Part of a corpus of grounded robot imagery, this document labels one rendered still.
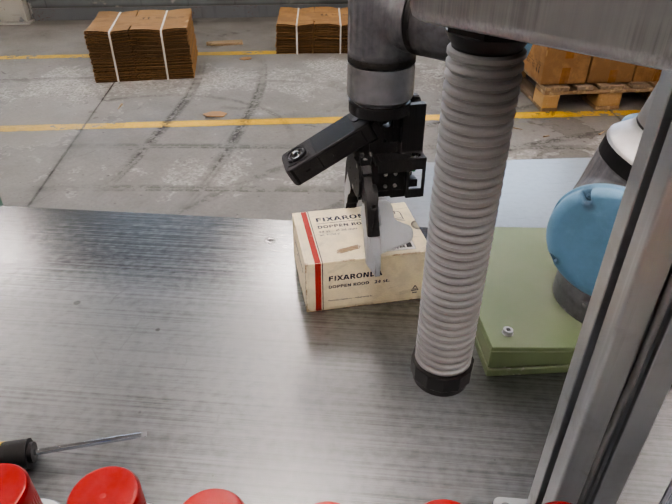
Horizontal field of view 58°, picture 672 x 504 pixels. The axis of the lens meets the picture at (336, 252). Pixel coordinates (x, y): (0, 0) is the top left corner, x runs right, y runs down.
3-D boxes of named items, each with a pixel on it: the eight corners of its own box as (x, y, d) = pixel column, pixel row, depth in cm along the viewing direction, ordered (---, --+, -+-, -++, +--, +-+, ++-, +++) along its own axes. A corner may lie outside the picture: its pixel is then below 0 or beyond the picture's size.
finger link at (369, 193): (383, 235, 70) (375, 160, 70) (370, 237, 69) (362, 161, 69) (374, 237, 74) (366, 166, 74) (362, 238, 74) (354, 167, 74)
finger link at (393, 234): (420, 272, 72) (412, 195, 72) (372, 278, 71) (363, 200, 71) (413, 272, 75) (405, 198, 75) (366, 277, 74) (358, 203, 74)
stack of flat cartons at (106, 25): (93, 83, 389) (81, 32, 370) (107, 57, 432) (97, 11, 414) (195, 78, 396) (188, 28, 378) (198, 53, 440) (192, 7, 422)
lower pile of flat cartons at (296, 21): (275, 54, 439) (273, 23, 427) (279, 34, 483) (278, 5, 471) (363, 54, 440) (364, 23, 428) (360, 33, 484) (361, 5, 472)
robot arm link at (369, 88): (355, 74, 63) (340, 51, 69) (354, 116, 65) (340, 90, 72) (424, 69, 64) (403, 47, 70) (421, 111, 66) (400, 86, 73)
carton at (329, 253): (306, 312, 77) (305, 264, 72) (294, 257, 87) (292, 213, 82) (426, 297, 79) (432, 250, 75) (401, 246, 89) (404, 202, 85)
